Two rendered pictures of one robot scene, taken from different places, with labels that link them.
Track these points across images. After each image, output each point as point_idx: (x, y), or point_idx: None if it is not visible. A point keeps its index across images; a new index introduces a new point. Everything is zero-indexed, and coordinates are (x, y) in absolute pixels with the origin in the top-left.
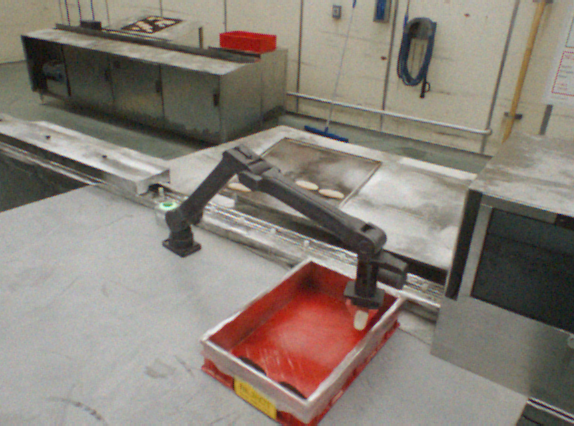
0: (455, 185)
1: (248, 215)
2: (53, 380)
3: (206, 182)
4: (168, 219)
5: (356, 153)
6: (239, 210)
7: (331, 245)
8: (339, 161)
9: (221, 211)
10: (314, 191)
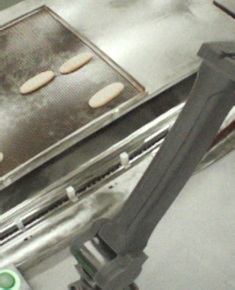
0: None
1: (32, 184)
2: None
3: (185, 166)
4: (113, 286)
5: (5, 20)
6: (12, 192)
7: (157, 107)
8: (8, 37)
9: (24, 214)
10: (55, 78)
